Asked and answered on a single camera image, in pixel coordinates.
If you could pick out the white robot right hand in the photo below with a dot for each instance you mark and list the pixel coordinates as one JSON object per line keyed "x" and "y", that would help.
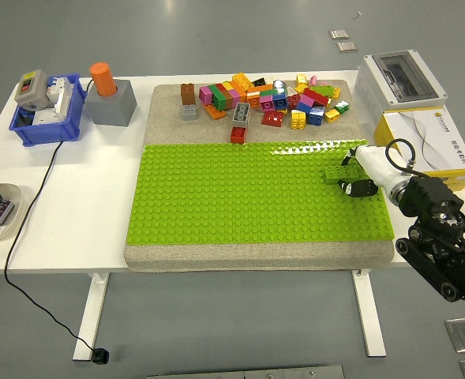
{"x": 376, "y": 166}

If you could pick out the lime green long brick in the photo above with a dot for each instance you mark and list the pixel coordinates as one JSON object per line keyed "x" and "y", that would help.
{"x": 336, "y": 172}

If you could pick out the bright red long brick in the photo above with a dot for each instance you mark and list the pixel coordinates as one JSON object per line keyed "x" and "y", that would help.
{"x": 238, "y": 135}

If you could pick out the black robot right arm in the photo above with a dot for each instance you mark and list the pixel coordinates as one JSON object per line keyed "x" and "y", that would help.
{"x": 433, "y": 197}

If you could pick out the small gold yellow brick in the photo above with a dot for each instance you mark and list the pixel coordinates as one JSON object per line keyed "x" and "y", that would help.
{"x": 332, "y": 115}

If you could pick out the green and white brick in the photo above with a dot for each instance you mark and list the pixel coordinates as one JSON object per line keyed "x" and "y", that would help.
{"x": 342, "y": 106}

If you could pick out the shiny blue brick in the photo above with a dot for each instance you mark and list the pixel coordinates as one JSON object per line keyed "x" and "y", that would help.
{"x": 316, "y": 116}

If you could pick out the yellow double brick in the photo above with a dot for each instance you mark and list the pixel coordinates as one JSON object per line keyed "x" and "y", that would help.
{"x": 298, "y": 119}

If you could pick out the dark red long brick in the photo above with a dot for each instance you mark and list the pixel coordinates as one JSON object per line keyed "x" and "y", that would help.
{"x": 316, "y": 97}

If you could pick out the blue magenta-topped brick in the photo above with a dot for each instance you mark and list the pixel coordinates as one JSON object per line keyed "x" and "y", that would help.
{"x": 306, "y": 104}

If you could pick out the lime brick with pink stud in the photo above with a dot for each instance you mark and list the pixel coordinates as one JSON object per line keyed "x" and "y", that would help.
{"x": 323, "y": 89}

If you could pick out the dark red square brick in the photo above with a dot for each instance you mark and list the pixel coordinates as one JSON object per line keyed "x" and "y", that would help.
{"x": 294, "y": 102}

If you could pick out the red sloped brick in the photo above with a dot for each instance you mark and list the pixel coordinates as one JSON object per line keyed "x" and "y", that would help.
{"x": 272, "y": 118}

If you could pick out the blue square brick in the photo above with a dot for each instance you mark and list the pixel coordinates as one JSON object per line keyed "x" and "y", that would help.
{"x": 280, "y": 102}

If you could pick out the magenta square brick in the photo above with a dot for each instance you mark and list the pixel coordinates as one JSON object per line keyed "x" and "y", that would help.
{"x": 267, "y": 103}

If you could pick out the silver grey rounded brick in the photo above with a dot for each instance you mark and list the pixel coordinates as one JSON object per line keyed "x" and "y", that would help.
{"x": 279, "y": 84}

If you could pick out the orange long brick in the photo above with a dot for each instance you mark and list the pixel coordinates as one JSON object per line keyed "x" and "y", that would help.
{"x": 260, "y": 89}

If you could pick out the small orange brick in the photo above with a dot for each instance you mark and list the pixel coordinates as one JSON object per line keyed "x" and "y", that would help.
{"x": 253, "y": 101}

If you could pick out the black brick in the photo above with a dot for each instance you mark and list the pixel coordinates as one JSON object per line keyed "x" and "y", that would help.
{"x": 259, "y": 83}

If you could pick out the grey long brick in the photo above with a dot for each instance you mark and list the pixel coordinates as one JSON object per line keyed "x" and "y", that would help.
{"x": 241, "y": 114}

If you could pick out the orange tall brick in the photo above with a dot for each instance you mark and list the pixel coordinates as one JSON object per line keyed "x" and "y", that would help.
{"x": 242, "y": 94}

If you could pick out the pink yellow-topped brick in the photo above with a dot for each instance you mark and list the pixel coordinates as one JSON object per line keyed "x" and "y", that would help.
{"x": 237, "y": 98}

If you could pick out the yellow long brick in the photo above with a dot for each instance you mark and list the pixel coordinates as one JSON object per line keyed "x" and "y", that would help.
{"x": 243, "y": 81}

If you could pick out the brown and red brick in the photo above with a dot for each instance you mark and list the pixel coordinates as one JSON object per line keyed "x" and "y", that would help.
{"x": 228, "y": 99}

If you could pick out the green studded baseplate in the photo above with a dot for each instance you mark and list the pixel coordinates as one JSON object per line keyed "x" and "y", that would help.
{"x": 216, "y": 197}

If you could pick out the flat orange brick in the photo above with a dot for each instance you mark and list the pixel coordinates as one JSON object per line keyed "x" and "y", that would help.
{"x": 215, "y": 113}

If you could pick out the dark green brick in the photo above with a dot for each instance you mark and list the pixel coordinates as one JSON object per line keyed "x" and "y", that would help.
{"x": 217, "y": 96}

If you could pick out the small grey brick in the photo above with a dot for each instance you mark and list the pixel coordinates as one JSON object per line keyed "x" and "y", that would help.
{"x": 189, "y": 113}

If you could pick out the brown tall brick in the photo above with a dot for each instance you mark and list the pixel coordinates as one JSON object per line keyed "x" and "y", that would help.
{"x": 187, "y": 94}

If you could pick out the yellow and white carton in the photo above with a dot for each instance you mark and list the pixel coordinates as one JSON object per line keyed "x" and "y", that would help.
{"x": 433, "y": 130}

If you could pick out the white electrical distribution box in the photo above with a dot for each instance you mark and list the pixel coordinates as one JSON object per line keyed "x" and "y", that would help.
{"x": 378, "y": 91}

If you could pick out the white table leg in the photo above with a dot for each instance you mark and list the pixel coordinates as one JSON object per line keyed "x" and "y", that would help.
{"x": 370, "y": 316}
{"x": 92, "y": 316}

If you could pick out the small floor debris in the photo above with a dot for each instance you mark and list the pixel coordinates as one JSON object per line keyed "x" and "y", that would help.
{"x": 357, "y": 15}

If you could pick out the grey-brown mat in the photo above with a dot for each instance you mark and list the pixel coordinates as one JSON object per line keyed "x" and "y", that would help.
{"x": 177, "y": 130}

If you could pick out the long metal floor plate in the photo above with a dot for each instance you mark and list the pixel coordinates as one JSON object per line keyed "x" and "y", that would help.
{"x": 244, "y": 372}

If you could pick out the grey button base block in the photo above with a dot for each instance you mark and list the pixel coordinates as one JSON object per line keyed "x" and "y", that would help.
{"x": 111, "y": 106}

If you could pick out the orange cylinder button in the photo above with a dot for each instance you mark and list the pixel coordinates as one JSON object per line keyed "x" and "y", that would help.
{"x": 102, "y": 79}

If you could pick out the white circuit breaker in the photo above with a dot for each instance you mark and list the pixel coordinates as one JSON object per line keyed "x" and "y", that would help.
{"x": 58, "y": 94}

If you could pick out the blue plastic bin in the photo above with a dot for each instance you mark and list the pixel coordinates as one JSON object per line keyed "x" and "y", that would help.
{"x": 46, "y": 134}

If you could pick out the black plug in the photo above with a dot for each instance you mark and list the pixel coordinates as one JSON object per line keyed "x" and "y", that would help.
{"x": 100, "y": 355}

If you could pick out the purple circuit module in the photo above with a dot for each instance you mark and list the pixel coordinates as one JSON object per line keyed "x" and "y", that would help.
{"x": 2, "y": 212}

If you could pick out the grey switch box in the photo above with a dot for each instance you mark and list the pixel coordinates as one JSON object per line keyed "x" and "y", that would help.
{"x": 31, "y": 88}

